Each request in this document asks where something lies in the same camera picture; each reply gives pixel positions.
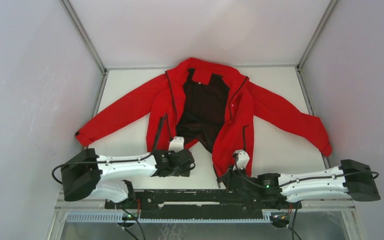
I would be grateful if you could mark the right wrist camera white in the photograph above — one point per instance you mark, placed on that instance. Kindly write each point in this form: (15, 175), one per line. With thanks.
(241, 159)

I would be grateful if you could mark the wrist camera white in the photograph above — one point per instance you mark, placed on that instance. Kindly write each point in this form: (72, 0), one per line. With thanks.
(176, 144)
(241, 159)

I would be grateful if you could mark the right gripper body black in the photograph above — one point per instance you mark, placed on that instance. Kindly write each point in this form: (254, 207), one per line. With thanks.
(231, 173)

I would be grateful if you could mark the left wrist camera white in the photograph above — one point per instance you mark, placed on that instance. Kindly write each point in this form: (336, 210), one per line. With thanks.
(176, 144)

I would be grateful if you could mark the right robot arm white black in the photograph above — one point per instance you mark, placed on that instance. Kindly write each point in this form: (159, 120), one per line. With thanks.
(350, 180)

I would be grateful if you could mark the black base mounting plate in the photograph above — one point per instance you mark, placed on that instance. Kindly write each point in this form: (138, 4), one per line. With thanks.
(196, 204)

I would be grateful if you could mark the red jacket black lining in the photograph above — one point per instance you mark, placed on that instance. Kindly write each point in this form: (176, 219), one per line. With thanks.
(207, 103)

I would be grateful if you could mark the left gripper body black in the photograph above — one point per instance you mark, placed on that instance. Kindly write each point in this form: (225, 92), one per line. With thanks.
(184, 172)

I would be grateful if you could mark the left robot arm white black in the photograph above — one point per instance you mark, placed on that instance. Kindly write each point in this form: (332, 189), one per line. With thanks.
(88, 174)

